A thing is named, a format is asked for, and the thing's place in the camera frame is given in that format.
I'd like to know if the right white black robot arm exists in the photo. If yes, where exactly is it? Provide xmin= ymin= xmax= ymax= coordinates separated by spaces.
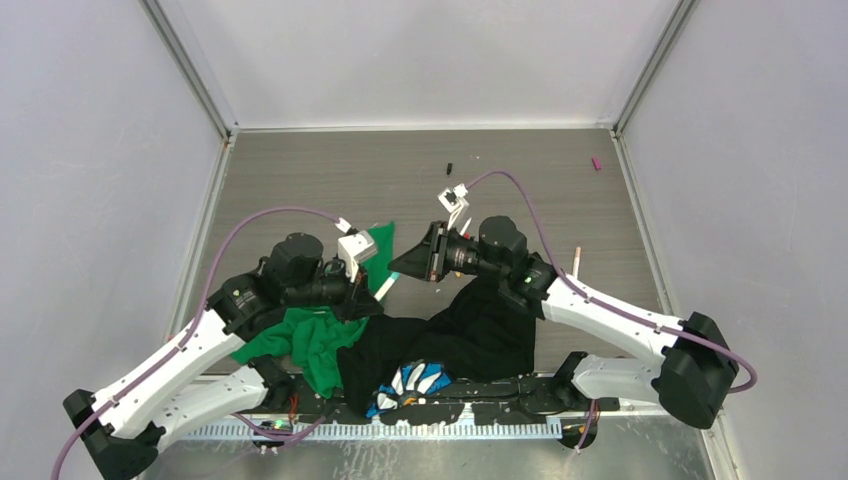
xmin=389 ymin=216 xmax=741 ymax=429

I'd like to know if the white pen red cap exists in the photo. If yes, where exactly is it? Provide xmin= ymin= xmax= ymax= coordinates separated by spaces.
xmin=460 ymin=218 xmax=472 ymax=236

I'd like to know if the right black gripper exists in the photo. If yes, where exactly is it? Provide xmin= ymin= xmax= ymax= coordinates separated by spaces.
xmin=387 ymin=223 xmax=505 ymax=285

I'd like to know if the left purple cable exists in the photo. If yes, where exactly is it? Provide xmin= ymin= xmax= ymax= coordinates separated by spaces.
xmin=50 ymin=206 xmax=352 ymax=480

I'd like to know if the aluminium front rail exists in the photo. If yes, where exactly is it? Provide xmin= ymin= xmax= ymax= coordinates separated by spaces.
xmin=154 ymin=374 xmax=703 ymax=452

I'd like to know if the white pen pink tip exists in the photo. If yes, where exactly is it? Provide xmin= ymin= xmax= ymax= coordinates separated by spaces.
xmin=571 ymin=246 xmax=582 ymax=279

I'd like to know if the green cloth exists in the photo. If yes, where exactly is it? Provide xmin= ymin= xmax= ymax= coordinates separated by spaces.
xmin=215 ymin=225 xmax=394 ymax=397

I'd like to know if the black cloth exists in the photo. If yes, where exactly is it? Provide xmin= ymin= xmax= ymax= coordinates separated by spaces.
xmin=337 ymin=279 xmax=536 ymax=416

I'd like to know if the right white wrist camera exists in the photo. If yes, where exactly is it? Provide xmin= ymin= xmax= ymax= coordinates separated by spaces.
xmin=437 ymin=183 xmax=471 ymax=233

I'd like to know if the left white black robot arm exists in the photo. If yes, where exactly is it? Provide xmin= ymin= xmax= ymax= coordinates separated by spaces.
xmin=63 ymin=229 xmax=382 ymax=479

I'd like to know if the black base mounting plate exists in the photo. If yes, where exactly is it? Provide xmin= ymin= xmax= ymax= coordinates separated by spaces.
xmin=247 ymin=374 xmax=589 ymax=426

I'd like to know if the blue white patterned cloth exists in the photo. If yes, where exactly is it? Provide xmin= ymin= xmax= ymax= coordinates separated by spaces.
xmin=365 ymin=360 xmax=453 ymax=418

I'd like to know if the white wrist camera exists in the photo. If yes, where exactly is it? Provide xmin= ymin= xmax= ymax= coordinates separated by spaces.
xmin=437 ymin=183 xmax=471 ymax=233
xmin=337 ymin=231 xmax=378 ymax=283

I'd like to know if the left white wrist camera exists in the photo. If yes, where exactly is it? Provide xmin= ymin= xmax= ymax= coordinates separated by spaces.
xmin=337 ymin=231 xmax=378 ymax=283

